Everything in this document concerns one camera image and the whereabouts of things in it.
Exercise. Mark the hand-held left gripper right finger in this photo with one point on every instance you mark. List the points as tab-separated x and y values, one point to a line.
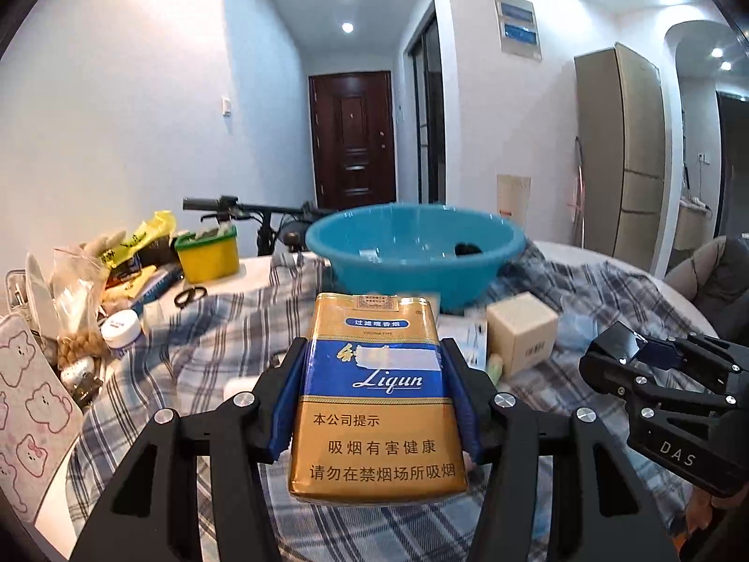
462	404

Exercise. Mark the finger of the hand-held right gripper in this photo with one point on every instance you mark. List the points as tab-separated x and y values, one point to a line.
673	389
658	354

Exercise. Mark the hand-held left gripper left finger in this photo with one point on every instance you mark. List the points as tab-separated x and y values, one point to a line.
284	415

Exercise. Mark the black glossy box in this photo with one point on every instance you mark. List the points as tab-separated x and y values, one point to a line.
614	342

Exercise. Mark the gold blue cigarette pack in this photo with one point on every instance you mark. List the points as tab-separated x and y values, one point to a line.
374	421

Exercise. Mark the blue plastic basin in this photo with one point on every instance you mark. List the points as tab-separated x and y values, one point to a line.
398	281

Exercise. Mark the person's right hand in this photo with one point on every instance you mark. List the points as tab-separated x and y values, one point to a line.
702	515

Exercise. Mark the light green tube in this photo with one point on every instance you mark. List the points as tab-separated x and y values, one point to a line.
495	370

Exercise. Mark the white lotion bottle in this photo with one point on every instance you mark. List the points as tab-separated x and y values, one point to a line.
240	389

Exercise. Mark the light blue white cigarette pack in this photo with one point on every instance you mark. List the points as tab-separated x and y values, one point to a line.
468	339

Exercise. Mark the blue wet wipes pack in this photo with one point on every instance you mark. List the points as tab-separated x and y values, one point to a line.
573	331

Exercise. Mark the cream cardboard box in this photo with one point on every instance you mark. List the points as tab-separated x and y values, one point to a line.
521	333

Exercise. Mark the grey padded chair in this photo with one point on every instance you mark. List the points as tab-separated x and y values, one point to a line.
714	275

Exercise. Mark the blue plaid shirt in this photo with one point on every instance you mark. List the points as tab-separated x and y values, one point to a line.
205	333

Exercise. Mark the white laundry sink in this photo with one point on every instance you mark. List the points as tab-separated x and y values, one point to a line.
695	228

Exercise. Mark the yellow container with green rim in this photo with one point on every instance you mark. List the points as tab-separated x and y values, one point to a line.
208	263

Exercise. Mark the blue book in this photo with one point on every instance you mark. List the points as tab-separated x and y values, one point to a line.
158	287

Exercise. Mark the white labelled jar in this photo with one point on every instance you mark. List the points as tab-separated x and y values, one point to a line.
121	328

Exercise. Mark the dark metal clip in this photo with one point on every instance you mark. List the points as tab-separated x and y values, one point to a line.
88	392

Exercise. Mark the yellow card packet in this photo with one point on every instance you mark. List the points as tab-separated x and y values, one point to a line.
137	281

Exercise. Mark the beige refrigerator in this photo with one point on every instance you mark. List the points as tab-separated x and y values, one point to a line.
620	158

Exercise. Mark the dark snack bag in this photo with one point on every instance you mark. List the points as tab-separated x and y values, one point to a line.
158	250

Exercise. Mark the white perforated case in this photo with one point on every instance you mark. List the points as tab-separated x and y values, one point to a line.
79	369

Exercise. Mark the marble pattern board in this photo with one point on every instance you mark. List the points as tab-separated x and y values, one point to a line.
514	193

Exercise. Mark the clear zip bag of nuts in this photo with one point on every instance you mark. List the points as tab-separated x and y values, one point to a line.
76	345

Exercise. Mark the yellow plastic bag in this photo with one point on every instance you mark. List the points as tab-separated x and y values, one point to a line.
155	225

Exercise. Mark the beige plush toy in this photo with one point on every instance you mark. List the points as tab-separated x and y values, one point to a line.
108	243

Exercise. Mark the bear printed pouch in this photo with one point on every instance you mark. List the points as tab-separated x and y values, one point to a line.
29	410

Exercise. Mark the white quilted bag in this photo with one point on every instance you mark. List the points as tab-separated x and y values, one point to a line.
41	298

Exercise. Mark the brown entrance door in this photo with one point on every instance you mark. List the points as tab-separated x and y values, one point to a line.
351	140

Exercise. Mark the clear plastic box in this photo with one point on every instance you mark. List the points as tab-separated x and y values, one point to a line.
14	292

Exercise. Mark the black framed glass sliding door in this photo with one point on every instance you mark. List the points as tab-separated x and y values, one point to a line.
433	99

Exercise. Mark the white light switch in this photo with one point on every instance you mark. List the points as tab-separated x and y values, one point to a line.
227	105

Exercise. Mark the grey wall distribution panel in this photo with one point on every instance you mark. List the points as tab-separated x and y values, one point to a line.
518	47

